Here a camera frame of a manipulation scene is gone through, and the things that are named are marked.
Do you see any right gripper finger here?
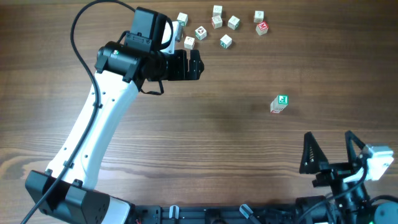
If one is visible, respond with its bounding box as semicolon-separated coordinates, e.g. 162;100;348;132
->
345;131;365;165
299;132;329;174

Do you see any blue X wooden block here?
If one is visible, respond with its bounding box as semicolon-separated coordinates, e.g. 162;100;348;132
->
270;96;287;113

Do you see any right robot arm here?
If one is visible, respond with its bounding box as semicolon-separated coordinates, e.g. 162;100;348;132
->
295;131;397;223

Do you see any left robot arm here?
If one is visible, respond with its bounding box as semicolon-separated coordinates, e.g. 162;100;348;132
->
25;7;204;223

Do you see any plain block beside yellow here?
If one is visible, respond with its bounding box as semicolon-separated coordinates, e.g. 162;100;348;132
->
183;36;195;50

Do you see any green picture wooden block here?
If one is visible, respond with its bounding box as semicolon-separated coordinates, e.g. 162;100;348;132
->
195;26;207;40

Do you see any green A wooden block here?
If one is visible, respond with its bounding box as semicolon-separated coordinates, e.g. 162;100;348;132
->
220;34;233;49

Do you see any green-edged upper left block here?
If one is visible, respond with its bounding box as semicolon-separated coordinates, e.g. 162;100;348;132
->
177;12;188;27

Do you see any green-edged block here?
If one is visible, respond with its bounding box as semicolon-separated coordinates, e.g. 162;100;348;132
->
228;16;240;30
177;12;188;27

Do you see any red-edged centre block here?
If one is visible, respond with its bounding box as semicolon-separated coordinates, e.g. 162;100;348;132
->
211;16;223;29

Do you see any green-edged centre right block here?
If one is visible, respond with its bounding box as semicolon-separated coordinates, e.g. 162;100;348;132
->
228;16;240;30

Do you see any red M wooden block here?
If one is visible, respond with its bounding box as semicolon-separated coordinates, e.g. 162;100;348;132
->
256;21;269;35

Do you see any plain block above M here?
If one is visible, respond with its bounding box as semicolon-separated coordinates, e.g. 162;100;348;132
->
254;11;264;23

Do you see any left black cable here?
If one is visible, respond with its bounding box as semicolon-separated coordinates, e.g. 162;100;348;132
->
20;0;137;224

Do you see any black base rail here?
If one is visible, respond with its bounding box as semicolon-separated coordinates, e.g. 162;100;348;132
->
126;204;300;224

